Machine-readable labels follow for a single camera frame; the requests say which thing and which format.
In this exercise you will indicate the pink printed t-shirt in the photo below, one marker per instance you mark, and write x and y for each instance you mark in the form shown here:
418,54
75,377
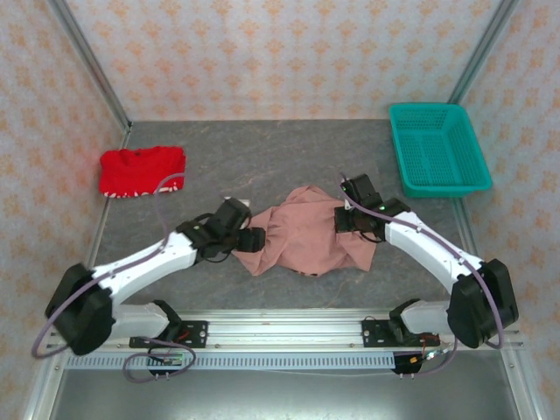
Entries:
306,236

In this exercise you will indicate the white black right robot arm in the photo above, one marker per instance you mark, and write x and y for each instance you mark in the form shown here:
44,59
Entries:
429,249

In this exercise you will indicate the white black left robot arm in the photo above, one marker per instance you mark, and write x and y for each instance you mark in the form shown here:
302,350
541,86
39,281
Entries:
144,258

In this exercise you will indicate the folded red t-shirt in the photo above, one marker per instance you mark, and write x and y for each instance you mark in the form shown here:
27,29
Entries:
131,175

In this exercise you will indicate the teal plastic mesh basket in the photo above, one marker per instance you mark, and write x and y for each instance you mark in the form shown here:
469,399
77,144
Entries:
437,149

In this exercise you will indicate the aluminium base beam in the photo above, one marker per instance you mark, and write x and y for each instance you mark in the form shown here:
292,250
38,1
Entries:
284,332

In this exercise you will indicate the small green circuit board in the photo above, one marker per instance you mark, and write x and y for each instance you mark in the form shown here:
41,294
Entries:
426,356
168,359

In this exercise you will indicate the grey metal sheet panel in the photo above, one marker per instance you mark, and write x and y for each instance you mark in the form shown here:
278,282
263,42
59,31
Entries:
280,398

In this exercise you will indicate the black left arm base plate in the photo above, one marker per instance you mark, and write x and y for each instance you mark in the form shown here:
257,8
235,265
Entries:
197,334

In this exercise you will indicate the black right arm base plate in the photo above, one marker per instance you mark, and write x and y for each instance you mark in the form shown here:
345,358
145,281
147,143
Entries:
372,334

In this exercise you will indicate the aluminium frame post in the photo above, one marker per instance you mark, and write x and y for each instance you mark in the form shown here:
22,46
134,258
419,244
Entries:
483,52
90,61

